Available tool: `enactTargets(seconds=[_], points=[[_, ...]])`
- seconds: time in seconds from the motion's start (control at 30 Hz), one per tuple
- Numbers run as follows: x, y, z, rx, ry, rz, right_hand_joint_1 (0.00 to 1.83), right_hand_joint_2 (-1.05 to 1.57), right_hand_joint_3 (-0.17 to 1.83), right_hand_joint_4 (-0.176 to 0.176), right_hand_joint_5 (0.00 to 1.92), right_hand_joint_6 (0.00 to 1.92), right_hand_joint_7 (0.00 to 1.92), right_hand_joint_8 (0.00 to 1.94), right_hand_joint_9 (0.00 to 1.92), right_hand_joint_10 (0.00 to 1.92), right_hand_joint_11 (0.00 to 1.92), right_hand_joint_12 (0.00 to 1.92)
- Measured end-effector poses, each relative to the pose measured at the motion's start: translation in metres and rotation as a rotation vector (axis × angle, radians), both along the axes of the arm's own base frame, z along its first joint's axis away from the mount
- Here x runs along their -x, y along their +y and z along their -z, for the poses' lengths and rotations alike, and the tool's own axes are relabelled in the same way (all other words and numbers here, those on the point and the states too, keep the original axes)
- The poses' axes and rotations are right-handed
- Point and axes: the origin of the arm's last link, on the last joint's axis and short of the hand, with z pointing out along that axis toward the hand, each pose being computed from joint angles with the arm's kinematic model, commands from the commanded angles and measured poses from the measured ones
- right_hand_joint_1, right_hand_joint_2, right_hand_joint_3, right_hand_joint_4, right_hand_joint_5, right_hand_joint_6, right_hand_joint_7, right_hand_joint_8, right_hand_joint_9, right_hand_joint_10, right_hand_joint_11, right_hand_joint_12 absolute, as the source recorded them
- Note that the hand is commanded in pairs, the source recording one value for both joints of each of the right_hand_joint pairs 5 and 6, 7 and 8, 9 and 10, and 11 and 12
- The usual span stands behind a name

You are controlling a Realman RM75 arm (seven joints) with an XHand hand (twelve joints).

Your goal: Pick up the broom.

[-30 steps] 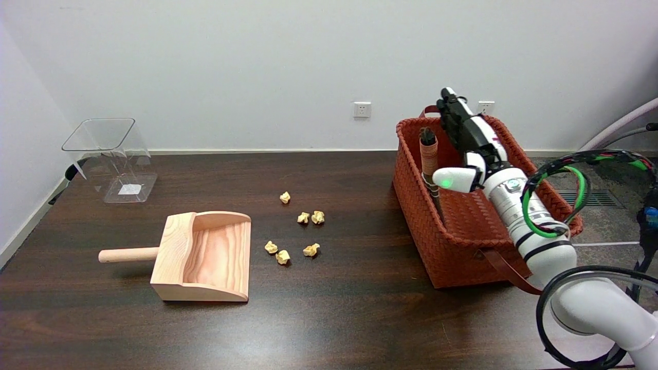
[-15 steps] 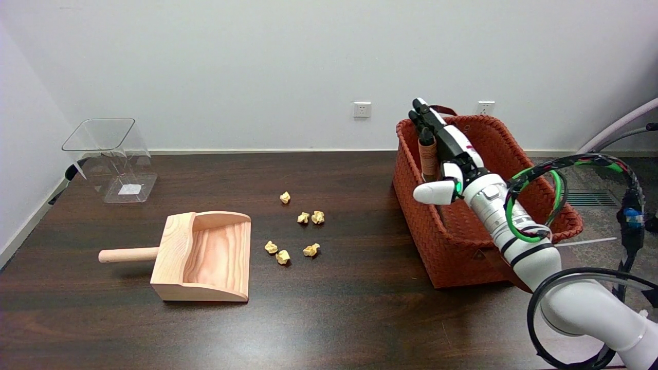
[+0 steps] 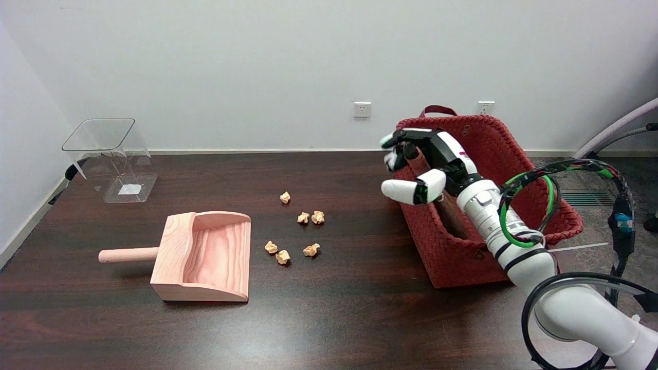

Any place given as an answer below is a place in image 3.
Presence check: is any clear plastic container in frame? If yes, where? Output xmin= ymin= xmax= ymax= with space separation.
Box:
xmin=62 ymin=118 xmax=158 ymax=204

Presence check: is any smooth black cable loop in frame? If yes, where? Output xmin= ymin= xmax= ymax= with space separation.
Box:
xmin=521 ymin=272 xmax=658 ymax=370

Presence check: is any grey hose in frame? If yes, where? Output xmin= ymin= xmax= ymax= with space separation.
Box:
xmin=573 ymin=98 xmax=658 ymax=159

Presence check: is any red woven basket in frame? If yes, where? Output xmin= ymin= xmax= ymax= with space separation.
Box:
xmin=393 ymin=105 xmax=584 ymax=289

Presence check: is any black braided cable bundle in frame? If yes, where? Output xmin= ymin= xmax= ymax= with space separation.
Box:
xmin=501 ymin=159 xmax=638 ymax=309

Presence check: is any black rod with knob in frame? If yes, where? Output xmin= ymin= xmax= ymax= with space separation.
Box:
xmin=586 ymin=122 xmax=658 ymax=156

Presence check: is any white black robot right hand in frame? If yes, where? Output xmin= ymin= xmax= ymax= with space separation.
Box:
xmin=380 ymin=128 xmax=484 ymax=205

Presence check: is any floor vent grille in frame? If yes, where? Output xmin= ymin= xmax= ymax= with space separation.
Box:
xmin=560 ymin=190 xmax=617 ymax=207

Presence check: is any green cable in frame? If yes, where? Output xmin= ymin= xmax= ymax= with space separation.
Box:
xmin=499 ymin=172 xmax=561 ymax=249

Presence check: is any wooden handled broom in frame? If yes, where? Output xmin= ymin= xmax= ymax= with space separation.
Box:
xmin=403 ymin=142 xmax=469 ymax=241

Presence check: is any wooden dustpan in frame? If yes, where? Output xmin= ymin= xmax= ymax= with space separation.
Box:
xmin=99 ymin=211 xmax=252 ymax=302

